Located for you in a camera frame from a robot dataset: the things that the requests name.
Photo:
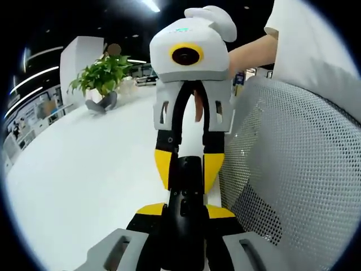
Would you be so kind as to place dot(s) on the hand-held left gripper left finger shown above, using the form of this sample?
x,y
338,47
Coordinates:
x,y
124,248

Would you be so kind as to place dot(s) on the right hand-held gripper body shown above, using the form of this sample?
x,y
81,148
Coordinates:
x,y
191,36

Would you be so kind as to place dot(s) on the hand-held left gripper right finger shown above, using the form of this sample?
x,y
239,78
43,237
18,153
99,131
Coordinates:
x,y
239,251

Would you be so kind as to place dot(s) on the person's right hand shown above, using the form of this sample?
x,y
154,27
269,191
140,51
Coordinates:
x,y
199,104

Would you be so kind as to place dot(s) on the long ceiling light strip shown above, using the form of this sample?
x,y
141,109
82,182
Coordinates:
x,y
22,101
34,79
150,5

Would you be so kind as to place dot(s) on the clear glass jar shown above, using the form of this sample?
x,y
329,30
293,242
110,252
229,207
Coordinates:
x,y
127,84

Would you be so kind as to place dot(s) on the grey mesh office chair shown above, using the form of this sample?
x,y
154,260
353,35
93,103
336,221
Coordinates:
x,y
296,155

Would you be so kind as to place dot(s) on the green potted plant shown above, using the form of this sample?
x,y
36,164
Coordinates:
x,y
98,73

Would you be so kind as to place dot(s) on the person in white shirt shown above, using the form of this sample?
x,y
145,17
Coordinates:
x,y
310,42

